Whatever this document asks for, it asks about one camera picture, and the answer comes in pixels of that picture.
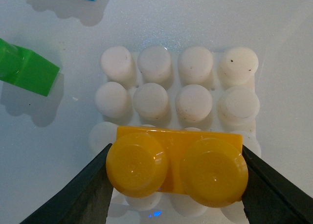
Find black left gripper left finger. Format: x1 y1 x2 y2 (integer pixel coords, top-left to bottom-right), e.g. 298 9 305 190
22 143 113 224

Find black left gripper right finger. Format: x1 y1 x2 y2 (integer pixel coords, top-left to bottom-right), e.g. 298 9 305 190
242 146 313 224

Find yellow two-stud block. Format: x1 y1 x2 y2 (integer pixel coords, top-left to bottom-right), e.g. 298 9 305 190
106 126 248 208

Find white studded base plate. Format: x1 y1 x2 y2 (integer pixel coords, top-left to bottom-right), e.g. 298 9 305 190
88 45 262 224

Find green two-stud block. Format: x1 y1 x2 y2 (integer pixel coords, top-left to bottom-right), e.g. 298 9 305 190
0 39 60 96

